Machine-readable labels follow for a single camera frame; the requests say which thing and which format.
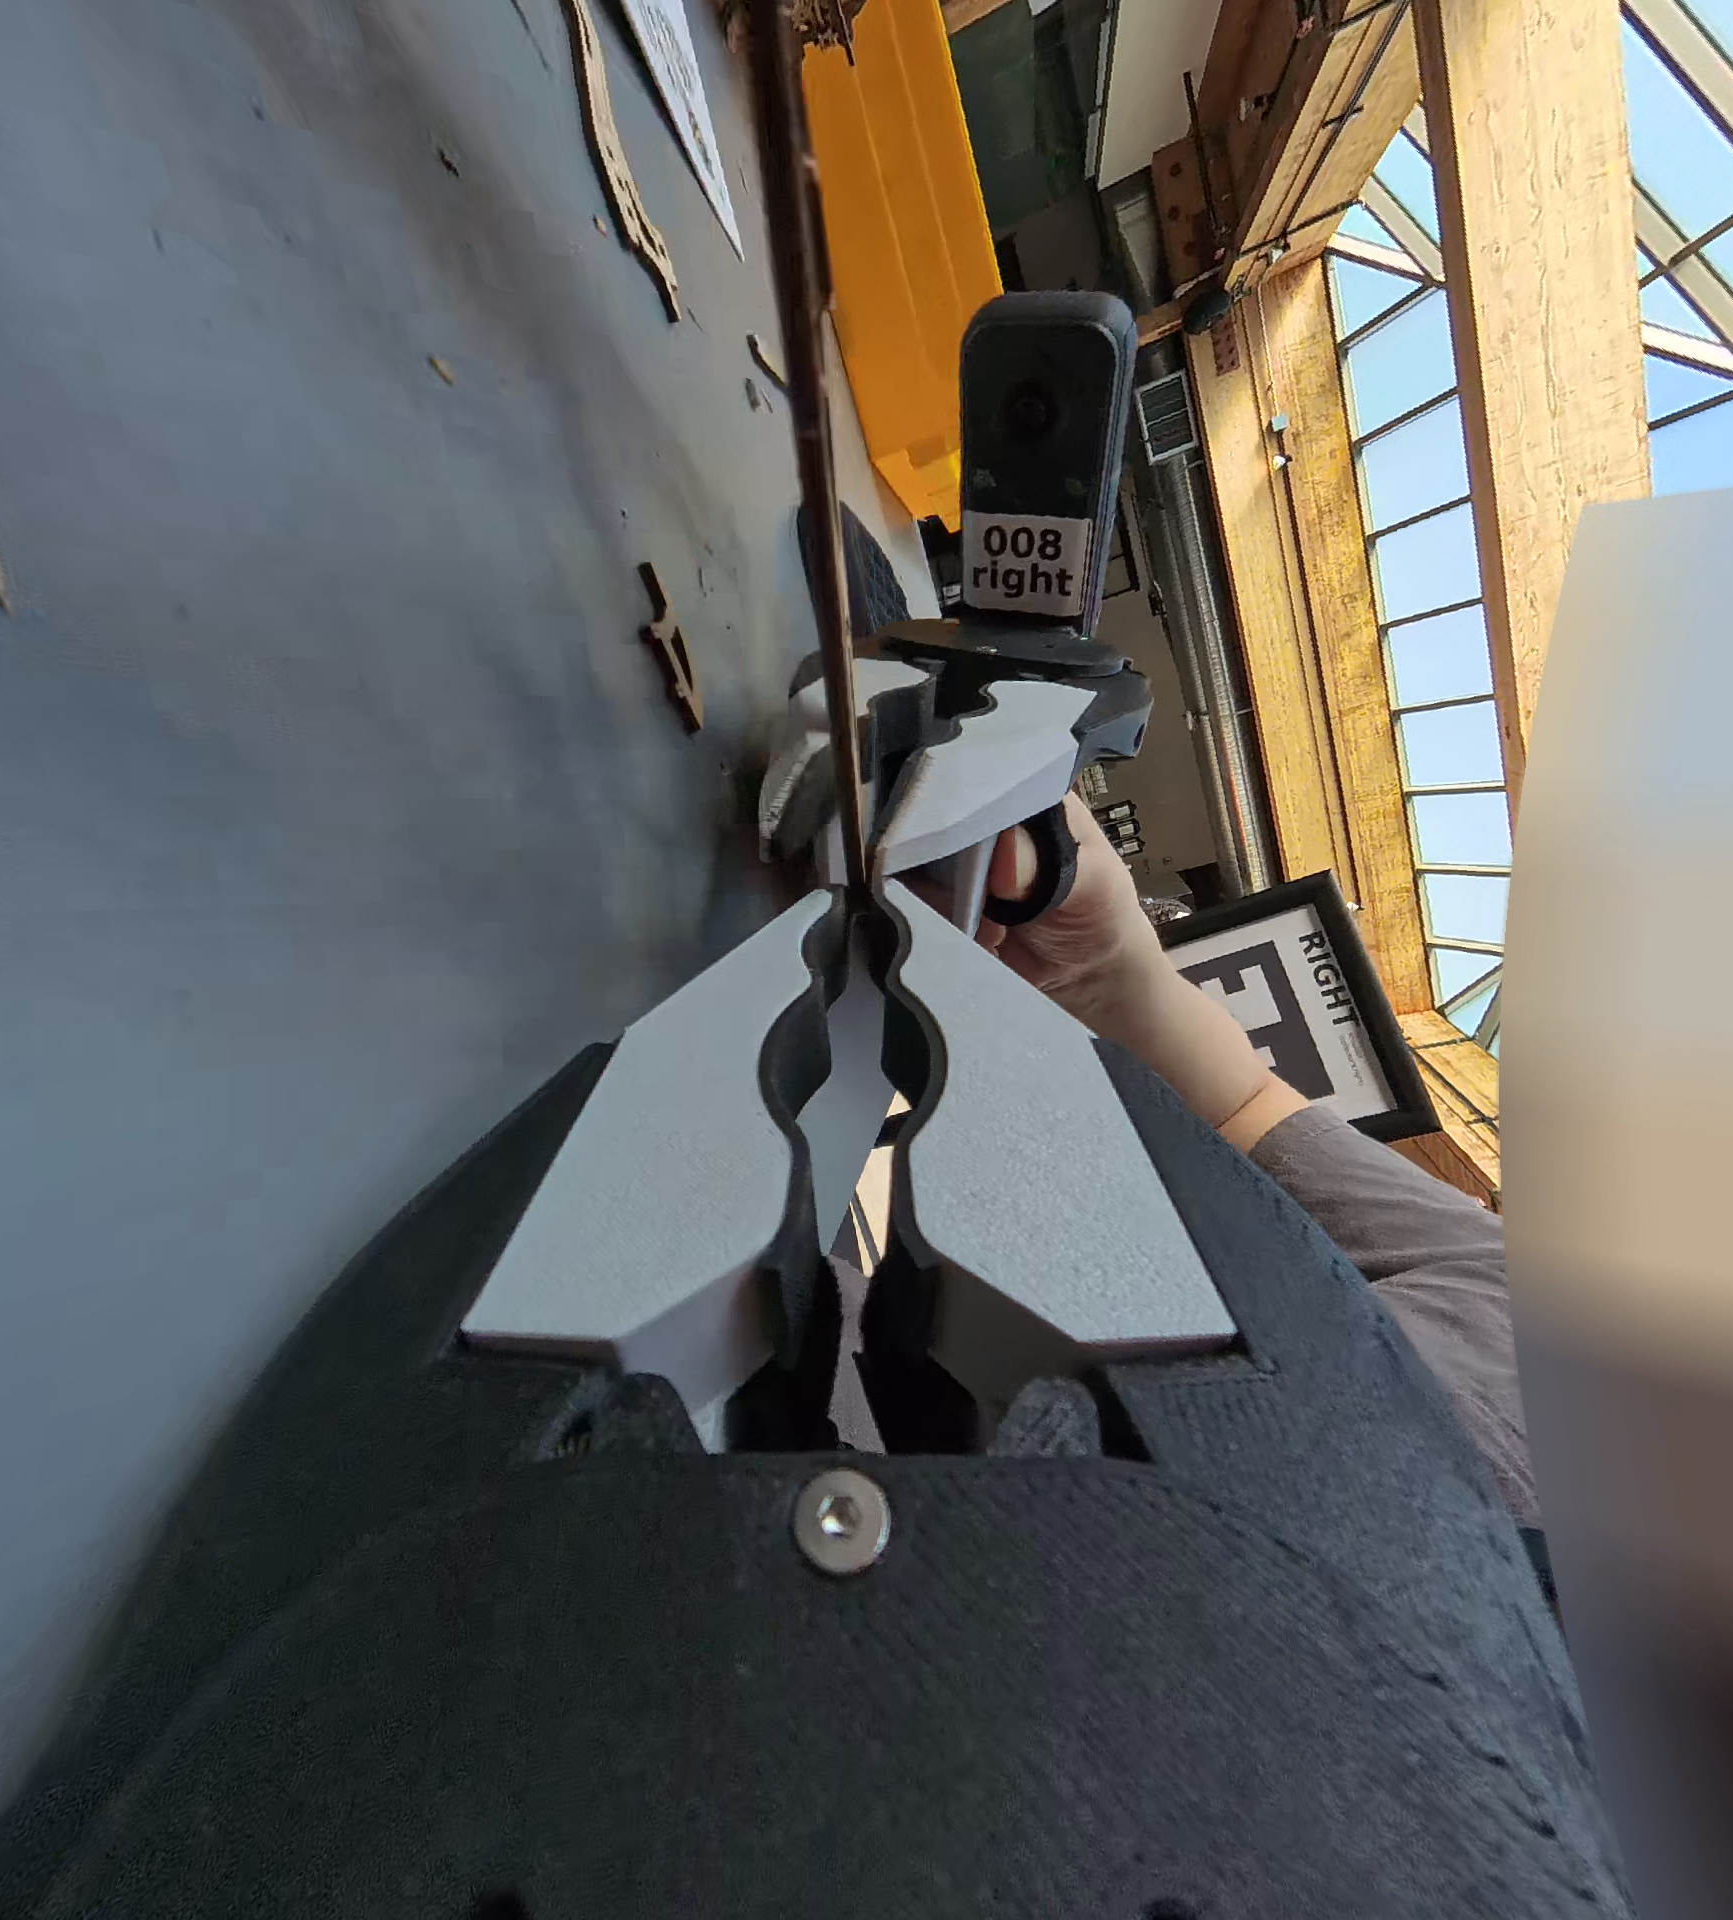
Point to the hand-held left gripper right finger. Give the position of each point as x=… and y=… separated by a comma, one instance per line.
x=1046, y=1171

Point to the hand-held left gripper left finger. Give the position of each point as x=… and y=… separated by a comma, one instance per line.
x=658, y=1171

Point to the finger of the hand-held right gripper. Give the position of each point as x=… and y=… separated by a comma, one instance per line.
x=978, y=772
x=802, y=765

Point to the laser-cut wooden model sheet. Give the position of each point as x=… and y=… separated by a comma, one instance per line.
x=811, y=374

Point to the person's right forearm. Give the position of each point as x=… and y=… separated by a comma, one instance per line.
x=1393, y=1259

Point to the person's right hand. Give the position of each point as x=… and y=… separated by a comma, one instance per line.
x=1091, y=931

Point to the white air vent grille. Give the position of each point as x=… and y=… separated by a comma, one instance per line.
x=1168, y=415

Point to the cross-shaped wooden part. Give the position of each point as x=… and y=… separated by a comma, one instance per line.
x=675, y=654

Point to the yellow panel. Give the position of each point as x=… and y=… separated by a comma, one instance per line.
x=904, y=225

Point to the black framed picture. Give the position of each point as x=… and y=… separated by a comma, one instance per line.
x=1301, y=1020

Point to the white printed paper sheet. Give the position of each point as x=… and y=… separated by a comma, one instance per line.
x=687, y=104

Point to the wooden sheet remnant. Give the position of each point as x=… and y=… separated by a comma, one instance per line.
x=627, y=163

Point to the wooden beam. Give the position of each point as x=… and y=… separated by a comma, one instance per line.
x=1534, y=329

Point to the silver ventilation duct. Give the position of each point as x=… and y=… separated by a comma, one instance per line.
x=1212, y=675

